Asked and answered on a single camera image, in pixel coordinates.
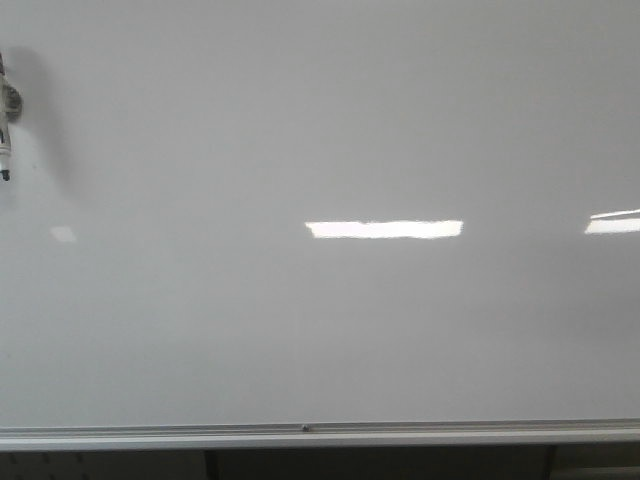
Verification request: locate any dark cabinet under whiteboard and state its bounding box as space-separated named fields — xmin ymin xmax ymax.
xmin=1 ymin=442 xmax=639 ymax=479

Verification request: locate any white whiteboard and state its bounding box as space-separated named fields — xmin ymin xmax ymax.
xmin=1 ymin=1 xmax=639 ymax=452

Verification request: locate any white black whiteboard marker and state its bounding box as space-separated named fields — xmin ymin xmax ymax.
xmin=0 ymin=60 xmax=23 ymax=181

